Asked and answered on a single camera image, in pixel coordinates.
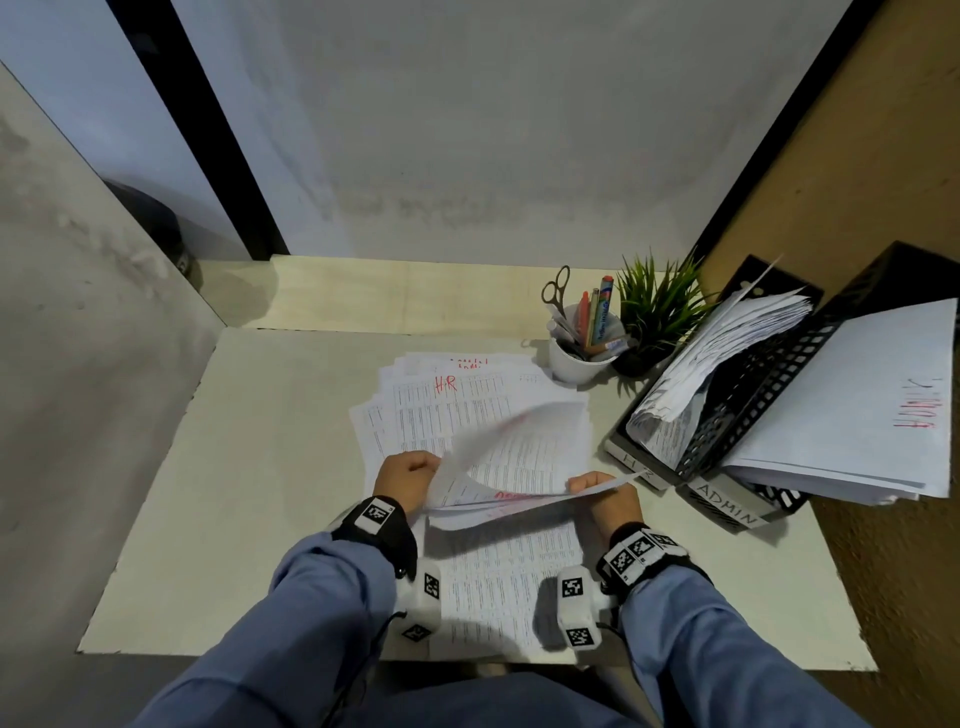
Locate green blue marker pen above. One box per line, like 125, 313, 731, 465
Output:
591, 274, 616, 348

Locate printed paper sheet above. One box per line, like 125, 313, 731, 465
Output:
422, 400, 640, 534

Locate black mesh file holder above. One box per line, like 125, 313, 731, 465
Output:
603, 255, 826, 494
675, 240, 960, 535

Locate person's left hand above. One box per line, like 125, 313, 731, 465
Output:
372, 450, 443, 519

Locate pile of printed papers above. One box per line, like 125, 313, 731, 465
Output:
348, 351, 601, 665

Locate person's blue trousers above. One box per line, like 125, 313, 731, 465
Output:
352, 669, 665, 728

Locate person's left forearm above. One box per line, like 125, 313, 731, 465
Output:
131, 531, 399, 728

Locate white pen cup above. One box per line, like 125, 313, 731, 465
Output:
546, 303, 628, 388

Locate black marker wrist strap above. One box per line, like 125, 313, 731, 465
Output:
330, 495, 419, 581
596, 522, 714, 609

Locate dark round object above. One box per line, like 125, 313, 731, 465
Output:
103, 178, 198, 280

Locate grey handled scissors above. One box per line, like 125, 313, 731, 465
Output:
540, 264, 573, 322

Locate black vertical post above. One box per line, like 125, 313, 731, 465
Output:
105, 0, 291, 261

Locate person's right forearm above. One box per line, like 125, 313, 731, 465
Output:
618, 564, 871, 728

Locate green artificial plant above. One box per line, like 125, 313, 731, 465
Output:
615, 253, 720, 352

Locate black plant pot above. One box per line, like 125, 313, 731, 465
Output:
611, 341, 678, 379

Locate white wrist camera unit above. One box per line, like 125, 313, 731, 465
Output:
393, 558, 444, 645
555, 566, 621, 651

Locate crumpled paper bundle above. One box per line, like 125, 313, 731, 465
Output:
625, 262, 816, 471

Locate black frame strip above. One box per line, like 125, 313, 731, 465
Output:
688, 0, 888, 264

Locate flat white paper stack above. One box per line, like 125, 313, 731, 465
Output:
722, 297, 960, 506

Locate person's right hand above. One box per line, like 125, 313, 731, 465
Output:
566, 471, 645, 543

